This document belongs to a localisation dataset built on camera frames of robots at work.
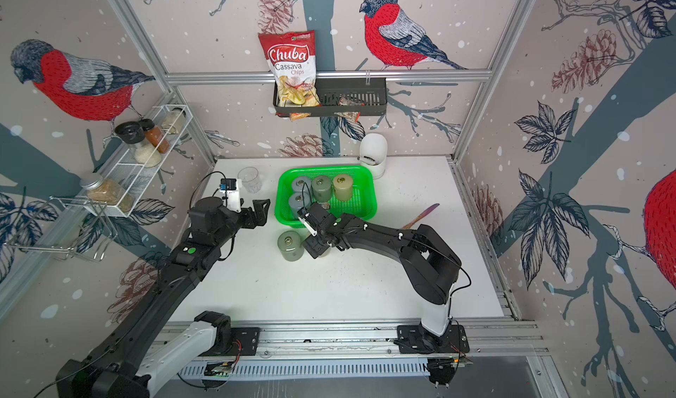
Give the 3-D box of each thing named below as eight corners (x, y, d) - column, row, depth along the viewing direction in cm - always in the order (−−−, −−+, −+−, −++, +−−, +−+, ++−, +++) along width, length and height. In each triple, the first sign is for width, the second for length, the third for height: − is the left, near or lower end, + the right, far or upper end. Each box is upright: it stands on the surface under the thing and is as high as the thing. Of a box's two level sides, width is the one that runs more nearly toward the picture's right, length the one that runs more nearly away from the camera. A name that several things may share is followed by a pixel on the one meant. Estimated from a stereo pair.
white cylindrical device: (360, 181, 115) (362, 154, 102) (359, 160, 123) (361, 133, 111) (384, 181, 115) (388, 154, 102) (381, 160, 123) (385, 133, 111)
